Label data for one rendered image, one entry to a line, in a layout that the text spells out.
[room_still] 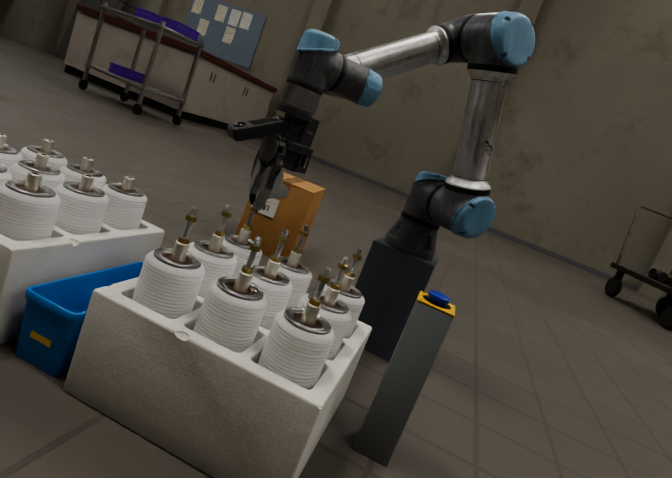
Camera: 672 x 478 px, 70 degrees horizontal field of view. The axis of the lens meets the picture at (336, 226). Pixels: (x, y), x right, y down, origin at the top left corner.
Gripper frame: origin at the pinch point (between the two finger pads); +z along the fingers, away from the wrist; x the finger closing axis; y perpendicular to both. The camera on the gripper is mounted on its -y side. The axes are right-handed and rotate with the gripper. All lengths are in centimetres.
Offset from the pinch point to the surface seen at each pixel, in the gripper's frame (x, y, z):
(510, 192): 414, 641, -39
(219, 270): -12.6, -7.9, 11.4
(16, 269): -3.0, -37.0, 20.3
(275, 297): -21.4, -0.5, 11.4
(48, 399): -17.1, -29.6, 34.6
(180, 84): 595, 135, -9
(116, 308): -18.6, -24.6, 17.6
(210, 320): -26.7, -13.3, 14.1
